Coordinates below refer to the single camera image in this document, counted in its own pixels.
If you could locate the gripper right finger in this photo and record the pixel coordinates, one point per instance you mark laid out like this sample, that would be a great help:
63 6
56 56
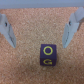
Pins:
70 29

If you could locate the purple block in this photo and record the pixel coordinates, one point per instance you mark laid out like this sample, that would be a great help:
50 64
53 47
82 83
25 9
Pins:
48 55

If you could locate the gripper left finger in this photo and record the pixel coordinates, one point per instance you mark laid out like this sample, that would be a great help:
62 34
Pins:
8 30

